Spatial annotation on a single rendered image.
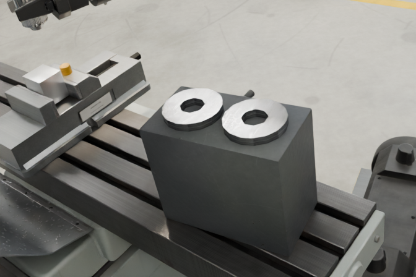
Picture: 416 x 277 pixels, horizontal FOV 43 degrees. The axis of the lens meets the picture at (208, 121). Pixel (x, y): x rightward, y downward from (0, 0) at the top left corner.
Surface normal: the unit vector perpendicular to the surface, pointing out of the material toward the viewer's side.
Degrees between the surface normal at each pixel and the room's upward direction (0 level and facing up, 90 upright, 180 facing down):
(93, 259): 90
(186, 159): 90
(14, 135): 0
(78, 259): 90
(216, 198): 90
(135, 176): 0
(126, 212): 0
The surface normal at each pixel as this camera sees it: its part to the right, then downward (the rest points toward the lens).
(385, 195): -0.16, -0.80
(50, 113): 0.76, 0.28
